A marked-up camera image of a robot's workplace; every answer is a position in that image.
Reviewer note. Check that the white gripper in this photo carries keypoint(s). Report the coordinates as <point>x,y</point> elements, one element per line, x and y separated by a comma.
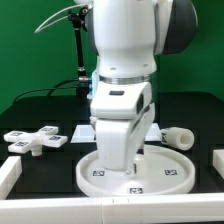
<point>123,115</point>

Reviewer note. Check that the white round table top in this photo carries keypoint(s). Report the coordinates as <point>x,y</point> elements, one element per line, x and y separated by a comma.
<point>158,171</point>

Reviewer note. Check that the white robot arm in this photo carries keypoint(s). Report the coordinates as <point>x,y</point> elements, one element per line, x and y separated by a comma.
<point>127,35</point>

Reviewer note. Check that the white marker tag plate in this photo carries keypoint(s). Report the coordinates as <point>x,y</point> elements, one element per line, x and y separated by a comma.
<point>86,134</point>

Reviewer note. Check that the white front fence bar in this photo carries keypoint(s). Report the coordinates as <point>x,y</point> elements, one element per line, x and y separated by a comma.
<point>115,210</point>

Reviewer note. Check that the white right fence block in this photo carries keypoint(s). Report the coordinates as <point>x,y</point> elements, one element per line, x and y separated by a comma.
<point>218,161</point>

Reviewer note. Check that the white fence block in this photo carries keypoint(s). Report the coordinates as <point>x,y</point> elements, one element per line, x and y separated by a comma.
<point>9,174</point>
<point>218,161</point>

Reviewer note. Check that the white cross-shaped table base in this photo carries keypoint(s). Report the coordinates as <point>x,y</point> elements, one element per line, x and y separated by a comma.
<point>22,142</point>

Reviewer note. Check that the white left fence block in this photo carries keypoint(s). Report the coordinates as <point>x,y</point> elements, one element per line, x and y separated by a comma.
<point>9,174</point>

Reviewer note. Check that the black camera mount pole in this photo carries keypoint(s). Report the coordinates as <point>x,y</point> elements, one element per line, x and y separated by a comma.
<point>77,21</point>

